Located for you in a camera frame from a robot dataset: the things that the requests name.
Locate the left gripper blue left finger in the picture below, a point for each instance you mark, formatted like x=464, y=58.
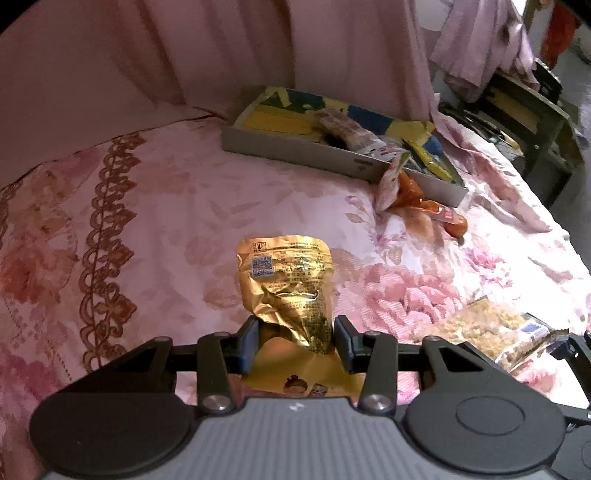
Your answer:
x=213, y=359

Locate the orange sausage snack packet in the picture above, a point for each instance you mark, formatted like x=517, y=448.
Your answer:
x=397, y=190

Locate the black handbag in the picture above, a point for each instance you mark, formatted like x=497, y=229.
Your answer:
x=480, y=126

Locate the large pink curtain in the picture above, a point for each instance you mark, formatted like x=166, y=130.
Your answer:
x=78, y=73

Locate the tied purple curtain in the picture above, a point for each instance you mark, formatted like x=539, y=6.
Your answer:
x=479, y=39

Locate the clear bag of crackers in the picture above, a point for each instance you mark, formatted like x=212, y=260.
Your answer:
x=508, y=339

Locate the dark wooden side table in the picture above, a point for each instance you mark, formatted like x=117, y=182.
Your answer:
x=551, y=152

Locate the grey snack tray box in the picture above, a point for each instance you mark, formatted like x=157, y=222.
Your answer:
x=320, y=132

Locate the pink floral bed sheet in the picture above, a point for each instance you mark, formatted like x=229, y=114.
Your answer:
x=133, y=238

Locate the gold foil snack packet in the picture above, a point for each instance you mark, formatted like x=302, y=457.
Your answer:
x=287, y=281

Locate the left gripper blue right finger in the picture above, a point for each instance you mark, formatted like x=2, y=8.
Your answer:
x=380, y=357

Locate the orange hanging wall decoration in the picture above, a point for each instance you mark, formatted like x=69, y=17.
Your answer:
x=559, y=34

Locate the pink patterned snack packet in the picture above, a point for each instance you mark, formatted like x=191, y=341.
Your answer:
x=355, y=136

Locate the yellow snack packet in tray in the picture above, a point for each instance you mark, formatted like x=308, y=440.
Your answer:
x=427, y=153

